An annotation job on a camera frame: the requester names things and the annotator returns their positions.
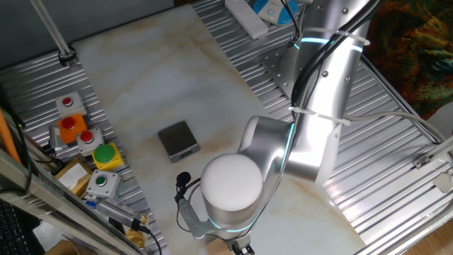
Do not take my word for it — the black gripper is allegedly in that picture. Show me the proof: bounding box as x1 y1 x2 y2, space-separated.
229 243 256 255

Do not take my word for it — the silver digital scale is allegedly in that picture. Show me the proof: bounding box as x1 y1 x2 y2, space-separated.
157 120 201 164

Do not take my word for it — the yellow packaging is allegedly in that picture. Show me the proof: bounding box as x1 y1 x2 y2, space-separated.
125 214 149 249

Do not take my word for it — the grey box green button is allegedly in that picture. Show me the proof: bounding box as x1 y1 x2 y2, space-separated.
86 169 121 199

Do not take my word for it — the yellow box green mushroom button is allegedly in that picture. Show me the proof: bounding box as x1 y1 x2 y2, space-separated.
91 142 125 172

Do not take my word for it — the cardboard box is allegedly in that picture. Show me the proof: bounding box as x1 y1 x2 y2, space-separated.
44 239 98 255

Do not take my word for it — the grey box red mushroom button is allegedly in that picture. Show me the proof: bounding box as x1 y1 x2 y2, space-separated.
76 127 105 157

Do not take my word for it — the white paper sheet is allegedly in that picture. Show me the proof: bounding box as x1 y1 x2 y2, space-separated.
32 221 67 253

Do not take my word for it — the orange box red button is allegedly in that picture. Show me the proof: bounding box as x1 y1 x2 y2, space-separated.
56 113 88 145

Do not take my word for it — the marble pattern board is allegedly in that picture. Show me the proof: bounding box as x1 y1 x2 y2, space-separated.
72 3 367 255

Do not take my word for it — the white tag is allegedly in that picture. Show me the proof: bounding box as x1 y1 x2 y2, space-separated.
432 169 453 194

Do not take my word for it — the grey box flat red button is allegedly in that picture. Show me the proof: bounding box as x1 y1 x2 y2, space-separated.
55 91 88 118

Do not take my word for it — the black keyboard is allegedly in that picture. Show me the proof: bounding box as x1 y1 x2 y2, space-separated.
0 200 42 255

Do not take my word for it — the white power strip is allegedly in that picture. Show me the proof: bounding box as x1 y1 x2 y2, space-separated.
224 0 269 40

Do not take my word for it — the blue and white device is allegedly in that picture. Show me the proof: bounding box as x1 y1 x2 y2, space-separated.
252 0 300 26

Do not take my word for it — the colourful patterned cloth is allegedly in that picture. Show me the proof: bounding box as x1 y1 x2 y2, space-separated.
360 0 453 121

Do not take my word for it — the orange pole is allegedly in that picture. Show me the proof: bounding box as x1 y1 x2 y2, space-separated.
0 108 22 164

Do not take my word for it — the black pole clamp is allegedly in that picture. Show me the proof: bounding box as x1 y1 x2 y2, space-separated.
58 45 77 67

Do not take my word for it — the metal pole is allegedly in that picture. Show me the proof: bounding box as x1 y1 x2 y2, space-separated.
30 0 77 68

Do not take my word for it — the silver camera mount bracket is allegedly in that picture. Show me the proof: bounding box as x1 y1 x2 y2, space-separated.
176 196 213 240

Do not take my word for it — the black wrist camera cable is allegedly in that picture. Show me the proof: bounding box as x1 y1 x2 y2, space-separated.
174 176 202 233

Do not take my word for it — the black usb cable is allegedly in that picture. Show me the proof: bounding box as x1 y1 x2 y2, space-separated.
132 219 164 255

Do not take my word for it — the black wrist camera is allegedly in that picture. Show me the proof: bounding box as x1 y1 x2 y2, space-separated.
175 171 192 203

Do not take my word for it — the silver ribbed camera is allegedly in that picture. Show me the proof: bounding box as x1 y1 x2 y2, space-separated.
94 196 142 231

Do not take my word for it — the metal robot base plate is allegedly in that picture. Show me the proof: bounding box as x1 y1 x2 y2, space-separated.
261 49 302 98

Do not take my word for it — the thick grey robot cable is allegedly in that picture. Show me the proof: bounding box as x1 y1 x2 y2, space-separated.
345 111 447 142

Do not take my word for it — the small metal bracket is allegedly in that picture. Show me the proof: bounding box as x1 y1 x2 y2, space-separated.
413 154 433 170

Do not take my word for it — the aluminium frame beam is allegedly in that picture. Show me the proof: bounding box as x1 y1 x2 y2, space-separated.
0 148 142 255

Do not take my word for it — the black plug cable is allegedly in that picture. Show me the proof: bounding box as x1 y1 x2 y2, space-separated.
33 147 63 164

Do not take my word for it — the aluminium frame bar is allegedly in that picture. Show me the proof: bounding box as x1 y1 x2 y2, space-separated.
426 136 453 160

